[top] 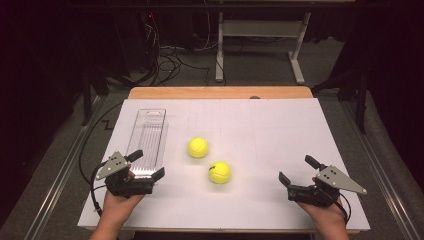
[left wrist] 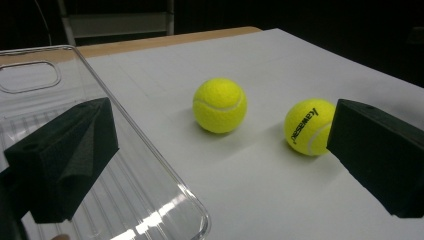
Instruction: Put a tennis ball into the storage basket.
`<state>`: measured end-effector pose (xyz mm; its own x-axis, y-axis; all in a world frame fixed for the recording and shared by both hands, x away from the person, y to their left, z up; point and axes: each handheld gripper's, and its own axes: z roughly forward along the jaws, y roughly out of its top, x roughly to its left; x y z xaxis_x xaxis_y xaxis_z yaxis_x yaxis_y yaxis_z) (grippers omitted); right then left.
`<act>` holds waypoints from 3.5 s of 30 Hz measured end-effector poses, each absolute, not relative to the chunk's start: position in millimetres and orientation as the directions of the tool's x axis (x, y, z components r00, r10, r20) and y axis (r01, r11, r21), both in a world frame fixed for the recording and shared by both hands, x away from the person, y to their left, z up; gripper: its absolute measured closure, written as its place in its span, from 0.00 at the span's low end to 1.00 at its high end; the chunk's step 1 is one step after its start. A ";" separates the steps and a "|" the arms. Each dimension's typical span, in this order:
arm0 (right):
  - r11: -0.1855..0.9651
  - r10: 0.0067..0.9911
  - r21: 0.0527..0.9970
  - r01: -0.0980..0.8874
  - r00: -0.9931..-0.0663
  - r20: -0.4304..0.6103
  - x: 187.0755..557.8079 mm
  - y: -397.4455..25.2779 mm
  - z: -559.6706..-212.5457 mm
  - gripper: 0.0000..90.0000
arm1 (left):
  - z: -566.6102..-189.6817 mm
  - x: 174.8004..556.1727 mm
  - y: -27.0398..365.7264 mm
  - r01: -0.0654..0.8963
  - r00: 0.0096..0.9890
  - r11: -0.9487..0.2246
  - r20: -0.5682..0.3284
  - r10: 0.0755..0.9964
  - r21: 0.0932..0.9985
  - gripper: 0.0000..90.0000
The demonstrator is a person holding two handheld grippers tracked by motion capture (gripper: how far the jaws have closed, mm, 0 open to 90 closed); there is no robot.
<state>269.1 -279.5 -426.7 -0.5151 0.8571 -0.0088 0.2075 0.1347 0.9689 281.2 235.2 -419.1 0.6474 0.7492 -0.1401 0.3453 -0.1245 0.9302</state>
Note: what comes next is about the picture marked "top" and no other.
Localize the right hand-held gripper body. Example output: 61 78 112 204
287 164 368 208

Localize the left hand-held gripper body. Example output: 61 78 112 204
95 150 155 200

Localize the clear plastic tray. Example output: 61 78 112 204
124 108 169 180

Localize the yellow tennis ball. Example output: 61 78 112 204
208 160 233 185
187 136 210 159

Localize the person's right hand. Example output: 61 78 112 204
297 195 348 234

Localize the person's left hand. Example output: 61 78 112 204
99 169 146 231

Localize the white board sheet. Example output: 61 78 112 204
77 97 372 232

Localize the dark metal stand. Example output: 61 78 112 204
79 63 134 127
311 66 370 135

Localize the black computer tower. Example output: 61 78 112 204
113 9 162 75

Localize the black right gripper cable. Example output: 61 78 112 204
334 191 353 225

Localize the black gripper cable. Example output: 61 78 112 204
334 191 353 225
89 161 110 217

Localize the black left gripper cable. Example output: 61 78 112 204
89 161 110 217

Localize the long black floor cable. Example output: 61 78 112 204
78 101 124 176

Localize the aluminium floor rail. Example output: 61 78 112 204
24 94 108 240
339 99 422 240

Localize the tangle of black cables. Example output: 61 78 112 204
143 13 221 88

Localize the white metal frame desk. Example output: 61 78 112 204
206 0 356 86

